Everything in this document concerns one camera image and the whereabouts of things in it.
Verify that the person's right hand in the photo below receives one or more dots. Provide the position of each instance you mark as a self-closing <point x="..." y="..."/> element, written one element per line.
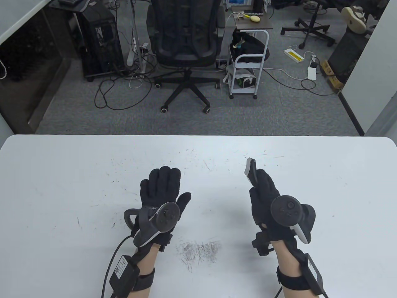
<point x="263" y="192"/>

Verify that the person's left hand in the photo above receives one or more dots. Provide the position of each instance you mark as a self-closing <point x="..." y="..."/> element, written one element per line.
<point x="162" y="186"/>

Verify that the black calculator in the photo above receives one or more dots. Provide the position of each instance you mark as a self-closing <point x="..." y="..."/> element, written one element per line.
<point x="250" y="170"/>

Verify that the person's left forearm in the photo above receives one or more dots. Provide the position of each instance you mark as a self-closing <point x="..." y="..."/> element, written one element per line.
<point x="145" y="260"/>

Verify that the person's right forearm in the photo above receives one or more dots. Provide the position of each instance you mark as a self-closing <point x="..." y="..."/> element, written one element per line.
<point x="287" y="257"/>

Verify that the black white hand controller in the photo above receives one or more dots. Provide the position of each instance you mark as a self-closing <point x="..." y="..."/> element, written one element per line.
<point x="288" y="211"/>
<point x="167" y="215"/>

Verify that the black box with white label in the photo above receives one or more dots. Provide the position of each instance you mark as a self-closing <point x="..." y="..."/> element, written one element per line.
<point x="122" y="274"/>

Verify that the plain black sensor box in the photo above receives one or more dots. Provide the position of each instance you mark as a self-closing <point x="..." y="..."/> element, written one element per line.
<point x="316" y="274"/>

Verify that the white black bag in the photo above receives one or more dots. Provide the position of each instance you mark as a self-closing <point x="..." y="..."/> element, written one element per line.
<point x="245" y="81"/>

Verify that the white power adapter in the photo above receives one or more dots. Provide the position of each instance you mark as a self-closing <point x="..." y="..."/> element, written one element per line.
<point x="312" y="73"/>

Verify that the brown partition foot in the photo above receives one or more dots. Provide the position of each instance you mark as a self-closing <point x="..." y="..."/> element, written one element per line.
<point x="328" y="68"/>
<point x="336" y="83"/>

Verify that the plain white power strip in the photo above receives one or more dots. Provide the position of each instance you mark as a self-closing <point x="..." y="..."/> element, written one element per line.
<point x="131" y="52"/>

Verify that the white yellow power strip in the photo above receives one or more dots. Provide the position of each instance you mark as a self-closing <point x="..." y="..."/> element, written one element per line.
<point x="294" y="55"/>

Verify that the black mesh office chair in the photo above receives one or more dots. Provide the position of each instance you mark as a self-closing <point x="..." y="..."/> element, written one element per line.
<point x="186" y="40"/>

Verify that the black computer tower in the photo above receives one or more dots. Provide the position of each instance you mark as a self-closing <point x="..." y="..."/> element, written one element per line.
<point x="99" y="40"/>

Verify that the black partition panel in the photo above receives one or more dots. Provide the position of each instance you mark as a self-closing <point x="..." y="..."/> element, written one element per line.
<point x="347" y="56"/>

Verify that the white cart with wooden top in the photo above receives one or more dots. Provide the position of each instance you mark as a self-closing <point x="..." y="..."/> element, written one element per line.
<point x="252" y="22"/>

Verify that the black swivel chair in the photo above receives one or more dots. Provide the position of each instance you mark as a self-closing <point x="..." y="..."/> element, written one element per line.
<point x="311" y="28"/>

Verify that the pale yellow round object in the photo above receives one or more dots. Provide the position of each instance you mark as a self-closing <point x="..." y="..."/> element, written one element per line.
<point x="255" y="18"/>

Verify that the blue white box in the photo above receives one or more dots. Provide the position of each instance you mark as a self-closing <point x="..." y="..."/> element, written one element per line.
<point x="238" y="2"/>

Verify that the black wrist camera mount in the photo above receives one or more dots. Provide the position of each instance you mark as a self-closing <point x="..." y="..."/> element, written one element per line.
<point x="262" y="245"/>

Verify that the white metal frame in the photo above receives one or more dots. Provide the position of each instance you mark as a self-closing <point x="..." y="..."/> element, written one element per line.
<point x="136" y="31"/>

